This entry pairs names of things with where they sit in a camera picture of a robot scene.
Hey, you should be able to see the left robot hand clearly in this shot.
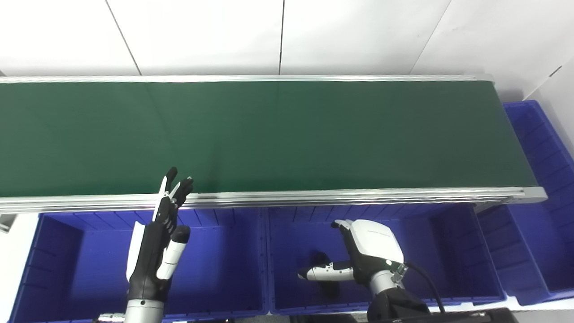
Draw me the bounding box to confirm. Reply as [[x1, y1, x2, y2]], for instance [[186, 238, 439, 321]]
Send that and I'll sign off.
[[126, 167, 194, 301]]

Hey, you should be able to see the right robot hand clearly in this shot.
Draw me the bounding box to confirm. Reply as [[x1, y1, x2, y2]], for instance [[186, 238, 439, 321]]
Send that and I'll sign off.
[[298, 219, 406, 288]]

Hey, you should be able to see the black flange part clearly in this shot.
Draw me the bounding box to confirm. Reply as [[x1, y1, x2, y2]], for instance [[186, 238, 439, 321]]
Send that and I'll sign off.
[[311, 251, 341, 297]]

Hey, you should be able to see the blue plastic bin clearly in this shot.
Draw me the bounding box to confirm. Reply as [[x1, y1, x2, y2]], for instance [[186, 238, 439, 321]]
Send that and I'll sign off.
[[268, 204, 507, 314], [478, 100, 574, 306], [9, 209, 270, 323]]

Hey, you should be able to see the green conveyor belt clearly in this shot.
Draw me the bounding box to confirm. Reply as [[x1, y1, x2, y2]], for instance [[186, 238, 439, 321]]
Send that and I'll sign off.
[[0, 74, 548, 215], [0, 81, 538, 198]]

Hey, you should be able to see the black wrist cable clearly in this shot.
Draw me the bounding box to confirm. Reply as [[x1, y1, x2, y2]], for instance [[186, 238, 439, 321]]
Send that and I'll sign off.
[[401, 262, 447, 314]]

